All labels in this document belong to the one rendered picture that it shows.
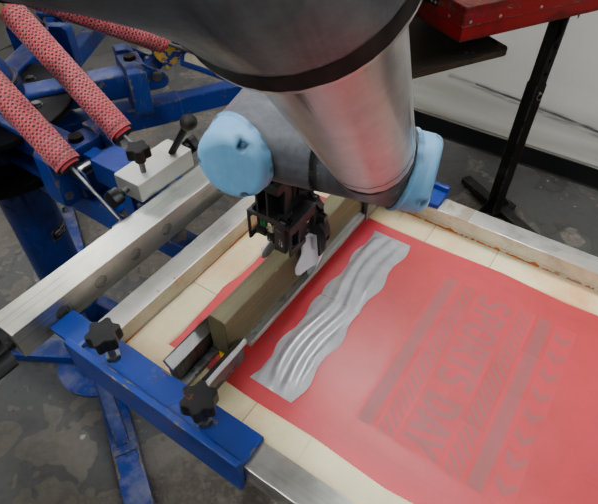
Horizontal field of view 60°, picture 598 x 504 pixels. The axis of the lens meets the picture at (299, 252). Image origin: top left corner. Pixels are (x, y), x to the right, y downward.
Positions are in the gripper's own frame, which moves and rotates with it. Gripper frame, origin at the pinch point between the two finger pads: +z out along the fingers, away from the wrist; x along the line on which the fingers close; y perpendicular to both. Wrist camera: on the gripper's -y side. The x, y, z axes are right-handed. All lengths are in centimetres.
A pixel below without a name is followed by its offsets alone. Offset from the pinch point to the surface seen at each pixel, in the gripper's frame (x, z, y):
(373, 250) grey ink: 6.8, 5.1, -12.5
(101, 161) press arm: -41.0, -3.3, 2.6
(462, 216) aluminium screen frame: 16.8, 2.1, -25.6
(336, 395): 15.6, 5.0, 14.3
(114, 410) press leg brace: -57, 87, 16
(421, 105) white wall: -55, 90, -198
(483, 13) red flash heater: -5, -6, -90
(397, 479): 27.5, 4.9, 19.7
